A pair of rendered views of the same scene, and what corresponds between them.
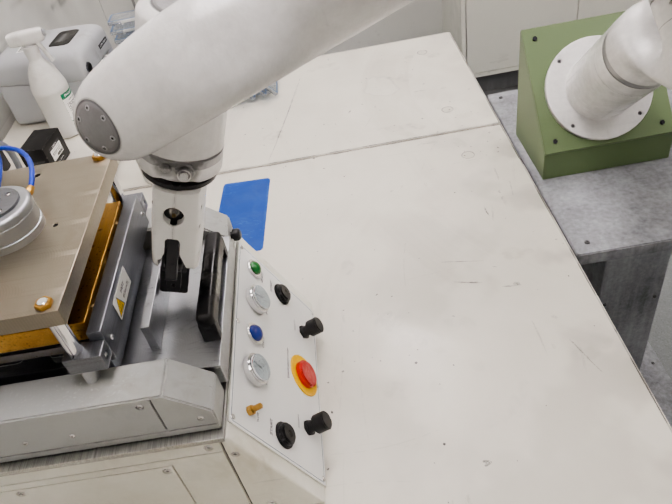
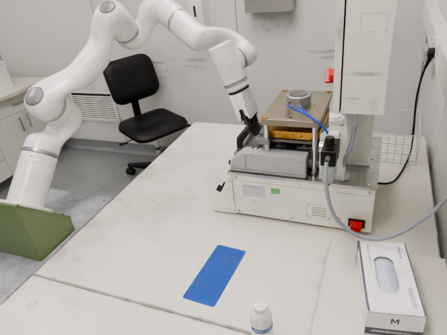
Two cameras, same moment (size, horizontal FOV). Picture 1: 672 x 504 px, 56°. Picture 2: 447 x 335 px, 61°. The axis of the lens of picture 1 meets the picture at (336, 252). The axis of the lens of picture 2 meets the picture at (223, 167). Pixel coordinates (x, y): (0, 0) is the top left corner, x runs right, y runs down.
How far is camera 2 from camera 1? 1.83 m
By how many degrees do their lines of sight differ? 106
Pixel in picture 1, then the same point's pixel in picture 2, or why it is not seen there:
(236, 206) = (215, 281)
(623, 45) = (58, 139)
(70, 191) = (277, 110)
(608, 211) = (80, 208)
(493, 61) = not seen: outside the picture
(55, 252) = (282, 98)
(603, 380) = (154, 169)
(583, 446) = (175, 161)
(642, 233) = (86, 197)
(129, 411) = not seen: hidden behind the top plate
